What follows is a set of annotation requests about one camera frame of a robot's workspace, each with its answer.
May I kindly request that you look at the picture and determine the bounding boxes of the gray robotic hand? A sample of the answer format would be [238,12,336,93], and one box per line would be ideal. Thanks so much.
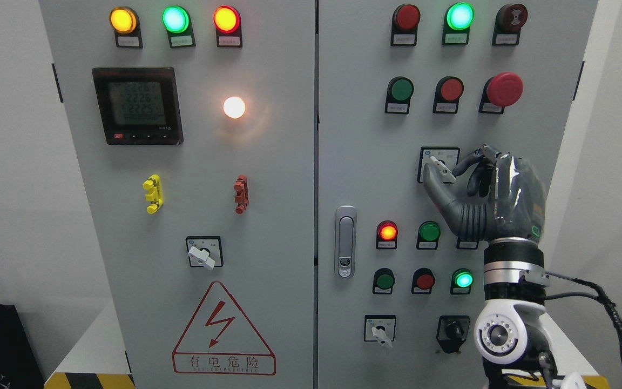
[423,145,546,245]

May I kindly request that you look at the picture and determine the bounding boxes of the gray rotary switch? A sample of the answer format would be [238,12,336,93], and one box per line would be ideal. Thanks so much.
[417,146,460,184]
[364,314,396,349]

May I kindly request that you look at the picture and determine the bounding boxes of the green indicator light middle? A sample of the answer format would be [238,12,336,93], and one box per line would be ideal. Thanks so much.
[416,220,441,250]

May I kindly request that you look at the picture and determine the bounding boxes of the lit green button lower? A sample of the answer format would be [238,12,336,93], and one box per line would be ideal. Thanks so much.
[450,268,474,295]

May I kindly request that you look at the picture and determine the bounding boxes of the red emergency stop button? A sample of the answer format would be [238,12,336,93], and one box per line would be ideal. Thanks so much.
[478,72,524,114]

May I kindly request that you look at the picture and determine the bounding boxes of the red push button lower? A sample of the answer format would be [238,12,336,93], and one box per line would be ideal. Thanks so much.
[411,268,435,294]

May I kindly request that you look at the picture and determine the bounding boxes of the red push button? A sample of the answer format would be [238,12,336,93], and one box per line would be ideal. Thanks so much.
[432,76,464,114]
[411,268,435,294]

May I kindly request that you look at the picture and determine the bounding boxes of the lit red indicator light middle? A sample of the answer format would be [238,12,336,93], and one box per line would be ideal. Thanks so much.
[376,220,399,250]

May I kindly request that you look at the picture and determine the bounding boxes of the red push button upper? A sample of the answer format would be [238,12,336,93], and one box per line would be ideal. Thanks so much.
[432,76,464,114]

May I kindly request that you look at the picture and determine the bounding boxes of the green push button lower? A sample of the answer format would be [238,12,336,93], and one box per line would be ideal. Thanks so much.
[372,267,395,294]

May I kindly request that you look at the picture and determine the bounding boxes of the green push button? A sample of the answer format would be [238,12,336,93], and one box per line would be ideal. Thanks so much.
[384,76,414,114]
[372,267,395,294]

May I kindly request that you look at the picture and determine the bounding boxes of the green push button upper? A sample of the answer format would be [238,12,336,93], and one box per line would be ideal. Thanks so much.
[384,76,414,114]

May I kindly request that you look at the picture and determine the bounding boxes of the dark red buzzer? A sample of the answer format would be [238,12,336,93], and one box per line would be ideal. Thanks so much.
[492,3,529,46]

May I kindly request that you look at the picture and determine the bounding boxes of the green lit indicator light top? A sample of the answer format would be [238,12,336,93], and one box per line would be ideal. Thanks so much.
[442,2,475,46]

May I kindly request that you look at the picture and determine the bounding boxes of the dark red indicator light top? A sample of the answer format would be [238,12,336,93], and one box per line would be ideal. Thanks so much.
[390,3,421,46]

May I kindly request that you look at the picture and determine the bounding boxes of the red terminal clip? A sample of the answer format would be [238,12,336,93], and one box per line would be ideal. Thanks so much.
[233,175,249,214]

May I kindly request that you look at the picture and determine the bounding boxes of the gray electrical cabinet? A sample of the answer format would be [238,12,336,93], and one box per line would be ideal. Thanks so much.
[40,1,597,388]

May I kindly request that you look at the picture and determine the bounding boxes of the white glowing indicator light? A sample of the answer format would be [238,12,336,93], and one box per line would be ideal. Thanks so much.
[222,96,247,120]

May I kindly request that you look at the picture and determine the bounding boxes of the red electric warning sticker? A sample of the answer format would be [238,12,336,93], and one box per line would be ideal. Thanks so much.
[171,281,276,375]

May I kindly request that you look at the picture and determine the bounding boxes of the red indicator light left door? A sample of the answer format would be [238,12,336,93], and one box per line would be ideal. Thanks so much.
[213,5,244,48]

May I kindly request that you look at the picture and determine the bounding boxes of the yellow terminal clip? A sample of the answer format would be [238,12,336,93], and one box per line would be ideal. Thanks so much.
[142,174,164,214]

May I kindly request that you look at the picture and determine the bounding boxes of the green indicator light left door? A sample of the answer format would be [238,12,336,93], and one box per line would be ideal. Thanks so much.
[162,5,195,48]

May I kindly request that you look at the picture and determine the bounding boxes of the black digital power meter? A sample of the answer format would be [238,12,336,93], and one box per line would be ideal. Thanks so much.
[93,67,183,145]

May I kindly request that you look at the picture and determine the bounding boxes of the yellow indicator light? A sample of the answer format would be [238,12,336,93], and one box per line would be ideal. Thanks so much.
[109,6,143,49]

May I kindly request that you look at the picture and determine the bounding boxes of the black selector switch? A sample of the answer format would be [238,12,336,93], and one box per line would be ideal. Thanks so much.
[435,316,470,354]

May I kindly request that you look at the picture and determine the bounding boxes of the silver door latch handle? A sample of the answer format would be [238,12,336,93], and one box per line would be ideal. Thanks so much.
[334,206,356,278]

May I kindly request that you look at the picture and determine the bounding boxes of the gray rotary switch bottom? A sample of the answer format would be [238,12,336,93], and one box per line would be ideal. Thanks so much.
[364,314,396,349]

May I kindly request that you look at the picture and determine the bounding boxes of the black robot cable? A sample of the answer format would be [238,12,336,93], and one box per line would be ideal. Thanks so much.
[543,270,622,389]

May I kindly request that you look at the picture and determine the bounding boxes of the gray rotary switch left door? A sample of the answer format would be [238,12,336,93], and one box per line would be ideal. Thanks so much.
[185,236,223,270]

